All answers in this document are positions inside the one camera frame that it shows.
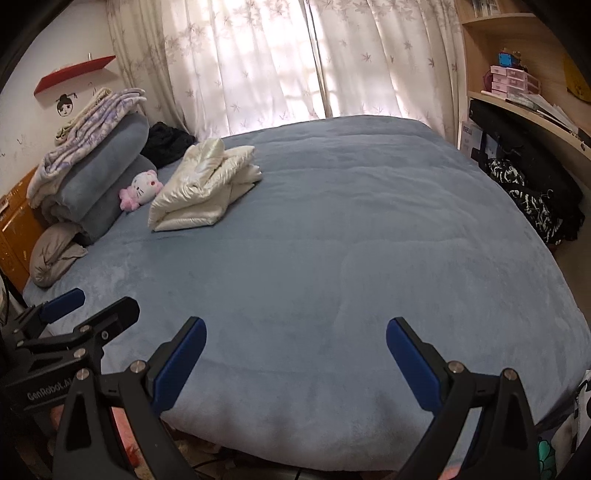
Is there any beige pillow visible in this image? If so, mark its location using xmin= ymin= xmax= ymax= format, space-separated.
xmin=28 ymin=224 xmax=88 ymax=288

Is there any black clothing heap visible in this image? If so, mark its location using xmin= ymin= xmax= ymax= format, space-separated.
xmin=140 ymin=121 xmax=197 ymax=168

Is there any pink drawer organizer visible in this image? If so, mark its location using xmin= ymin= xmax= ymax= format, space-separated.
xmin=489 ymin=65 xmax=541 ymax=97

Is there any orange wooden cabinet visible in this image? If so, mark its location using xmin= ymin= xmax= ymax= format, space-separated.
xmin=0 ymin=166 xmax=47 ymax=296

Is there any pink white cat plush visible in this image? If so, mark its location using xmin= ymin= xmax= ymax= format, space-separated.
xmin=119 ymin=169 xmax=164 ymax=212

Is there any black bag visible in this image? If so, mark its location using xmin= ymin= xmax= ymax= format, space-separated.
xmin=468 ymin=98 xmax=586 ymax=243

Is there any white teal floral cloth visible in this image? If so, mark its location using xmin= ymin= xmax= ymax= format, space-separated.
xmin=538 ymin=369 xmax=591 ymax=480

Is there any stack of papers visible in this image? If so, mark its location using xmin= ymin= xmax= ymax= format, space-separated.
xmin=505 ymin=92 xmax=580 ymax=134

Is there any wooden bookshelf desk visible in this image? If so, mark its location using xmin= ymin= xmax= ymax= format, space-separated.
xmin=455 ymin=0 xmax=591 ymax=176

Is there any black white patterned cloth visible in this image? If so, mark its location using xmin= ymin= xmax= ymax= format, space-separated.
xmin=485 ymin=158 xmax=564 ymax=245

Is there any row of books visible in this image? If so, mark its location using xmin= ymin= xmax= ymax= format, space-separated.
xmin=471 ymin=0 xmax=502 ymax=19

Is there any stack of grey pillows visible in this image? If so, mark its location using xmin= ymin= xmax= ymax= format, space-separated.
xmin=41 ymin=113 xmax=158 ymax=245

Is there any white leaf-print curtain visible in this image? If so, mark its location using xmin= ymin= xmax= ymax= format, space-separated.
xmin=307 ymin=0 xmax=467 ymax=144
xmin=107 ymin=0 xmax=326 ymax=139

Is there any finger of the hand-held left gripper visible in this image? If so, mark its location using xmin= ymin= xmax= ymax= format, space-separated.
xmin=16 ymin=298 xmax=140 ymax=366
xmin=14 ymin=288 xmax=86 ymax=344

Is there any white printed box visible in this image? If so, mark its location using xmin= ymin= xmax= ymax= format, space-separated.
xmin=458 ymin=121 xmax=485 ymax=162

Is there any red wall shelf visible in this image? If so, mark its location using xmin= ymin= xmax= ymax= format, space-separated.
xmin=33 ymin=55 xmax=117 ymax=97

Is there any white shiny puffer jacket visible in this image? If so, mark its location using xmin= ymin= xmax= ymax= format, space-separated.
xmin=148 ymin=137 xmax=263 ymax=232

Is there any cream folded cloth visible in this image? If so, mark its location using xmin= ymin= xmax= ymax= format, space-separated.
xmin=55 ymin=87 xmax=114 ymax=141

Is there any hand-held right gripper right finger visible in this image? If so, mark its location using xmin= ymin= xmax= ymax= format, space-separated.
xmin=386 ymin=316 xmax=541 ymax=480

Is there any purple floral quilt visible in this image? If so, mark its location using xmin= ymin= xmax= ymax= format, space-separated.
xmin=27 ymin=89 xmax=147 ymax=208

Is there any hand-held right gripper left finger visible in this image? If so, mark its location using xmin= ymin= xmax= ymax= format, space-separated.
xmin=48 ymin=316 xmax=208 ymax=480

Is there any blue bed blanket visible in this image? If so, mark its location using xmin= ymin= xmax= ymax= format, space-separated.
xmin=22 ymin=115 xmax=591 ymax=472

